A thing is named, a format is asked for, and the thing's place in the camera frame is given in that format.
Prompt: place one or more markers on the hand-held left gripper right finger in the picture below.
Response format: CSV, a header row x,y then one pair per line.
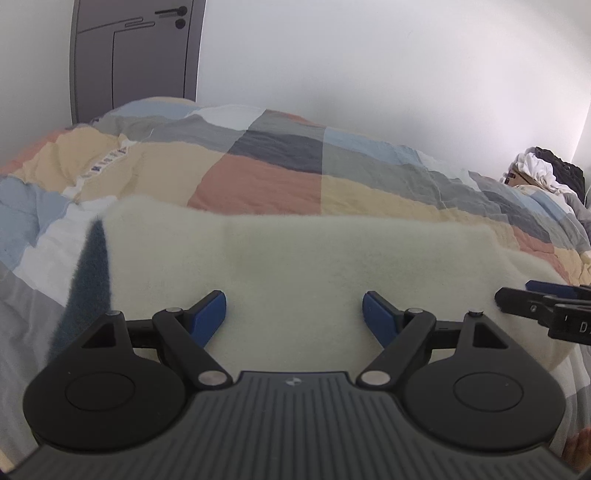
x,y
381,318

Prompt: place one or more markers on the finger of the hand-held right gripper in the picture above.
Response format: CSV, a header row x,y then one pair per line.
x,y
531,302
554,287

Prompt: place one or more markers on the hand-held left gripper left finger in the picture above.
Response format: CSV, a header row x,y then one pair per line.
x,y
210,318

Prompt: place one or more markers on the cream striped sweater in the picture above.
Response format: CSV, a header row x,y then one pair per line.
x,y
300,258

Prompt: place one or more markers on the grey garment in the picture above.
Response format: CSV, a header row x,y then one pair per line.
x,y
579,205

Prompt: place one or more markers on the cardboard box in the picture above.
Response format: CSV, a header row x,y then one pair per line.
x,y
515,177

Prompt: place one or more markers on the black garment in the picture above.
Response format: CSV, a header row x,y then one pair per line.
x,y
565,170

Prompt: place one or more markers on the white garment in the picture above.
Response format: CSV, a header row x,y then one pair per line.
x,y
538,168

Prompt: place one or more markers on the patchwork quilt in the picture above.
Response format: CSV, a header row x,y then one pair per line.
x,y
258,180

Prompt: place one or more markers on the grey door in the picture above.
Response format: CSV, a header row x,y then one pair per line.
x,y
138,60

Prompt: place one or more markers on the black door lock knob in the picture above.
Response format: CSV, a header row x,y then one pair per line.
x,y
180,23

